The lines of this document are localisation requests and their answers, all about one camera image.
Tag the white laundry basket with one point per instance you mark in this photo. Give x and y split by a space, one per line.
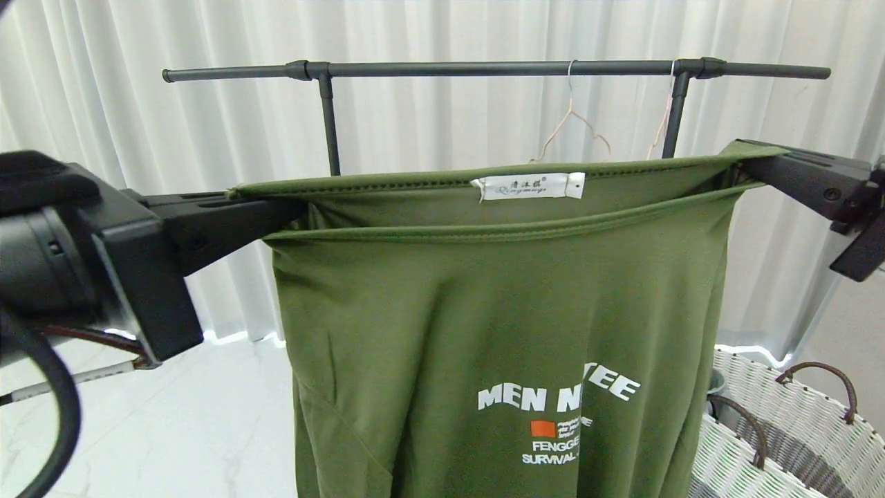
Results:
795 415

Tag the white curtain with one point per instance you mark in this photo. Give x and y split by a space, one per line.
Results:
104 83

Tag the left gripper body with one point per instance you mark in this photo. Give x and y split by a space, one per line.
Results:
131 277

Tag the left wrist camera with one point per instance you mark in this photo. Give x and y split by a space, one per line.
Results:
41 180

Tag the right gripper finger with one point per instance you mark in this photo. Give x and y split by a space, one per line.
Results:
809 158
816 187

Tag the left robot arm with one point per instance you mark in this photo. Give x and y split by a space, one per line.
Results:
69 381

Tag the pink clothes hanger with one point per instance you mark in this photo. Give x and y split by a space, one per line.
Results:
668 104
571 111

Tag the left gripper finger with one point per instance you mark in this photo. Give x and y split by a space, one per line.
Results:
221 232
187 199

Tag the green long-sleeved shirt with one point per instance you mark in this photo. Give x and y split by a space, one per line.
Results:
484 311

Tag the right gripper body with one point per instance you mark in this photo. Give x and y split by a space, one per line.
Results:
871 235

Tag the black clothes rack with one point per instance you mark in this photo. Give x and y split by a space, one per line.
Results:
484 68

